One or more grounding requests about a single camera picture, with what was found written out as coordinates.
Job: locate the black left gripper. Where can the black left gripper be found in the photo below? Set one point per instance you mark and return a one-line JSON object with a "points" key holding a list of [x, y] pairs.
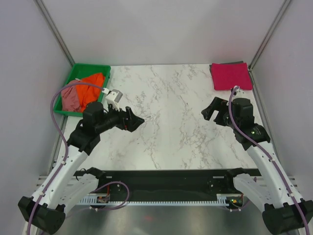
{"points": [[127, 120]]}

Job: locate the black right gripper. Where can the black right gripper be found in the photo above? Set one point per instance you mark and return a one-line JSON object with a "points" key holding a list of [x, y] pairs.
{"points": [[218, 104]]}

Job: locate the orange t shirt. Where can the orange t shirt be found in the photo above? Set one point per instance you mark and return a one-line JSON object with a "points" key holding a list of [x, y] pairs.
{"points": [[87, 93]]}

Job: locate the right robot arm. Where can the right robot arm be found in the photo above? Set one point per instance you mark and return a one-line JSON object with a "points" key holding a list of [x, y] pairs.
{"points": [[282, 207]]}

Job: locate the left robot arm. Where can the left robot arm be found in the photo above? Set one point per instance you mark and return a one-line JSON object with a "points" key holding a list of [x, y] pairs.
{"points": [[48, 206]]}

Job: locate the folded magenta t shirt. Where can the folded magenta t shirt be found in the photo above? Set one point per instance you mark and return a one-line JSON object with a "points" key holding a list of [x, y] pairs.
{"points": [[225, 77]]}

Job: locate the folded grey t shirt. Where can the folded grey t shirt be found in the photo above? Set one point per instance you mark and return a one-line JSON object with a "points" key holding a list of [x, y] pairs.
{"points": [[230, 63]]}

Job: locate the dusty pink t shirt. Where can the dusty pink t shirt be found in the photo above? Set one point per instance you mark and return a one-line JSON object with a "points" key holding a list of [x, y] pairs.
{"points": [[70, 99]]}

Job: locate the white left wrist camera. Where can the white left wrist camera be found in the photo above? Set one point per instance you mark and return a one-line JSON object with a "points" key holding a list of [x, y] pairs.
{"points": [[112, 98]]}

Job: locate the right aluminium frame post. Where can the right aluminium frame post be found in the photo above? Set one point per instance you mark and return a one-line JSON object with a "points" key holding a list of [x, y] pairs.
{"points": [[270, 32]]}

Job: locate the aluminium frame post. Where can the aluminium frame post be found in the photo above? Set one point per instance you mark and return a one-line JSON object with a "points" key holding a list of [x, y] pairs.
{"points": [[270, 32], [53, 28]]}

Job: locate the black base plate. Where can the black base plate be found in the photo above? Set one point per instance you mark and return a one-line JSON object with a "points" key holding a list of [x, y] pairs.
{"points": [[170, 184]]}

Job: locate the white slotted cable duct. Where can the white slotted cable duct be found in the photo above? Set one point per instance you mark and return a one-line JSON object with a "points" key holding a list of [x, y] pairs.
{"points": [[217, 200]]}

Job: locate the left aluminium frame post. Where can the left aluminium frame post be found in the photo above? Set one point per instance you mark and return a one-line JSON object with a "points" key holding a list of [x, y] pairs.
{"points": [[53, 28]]}

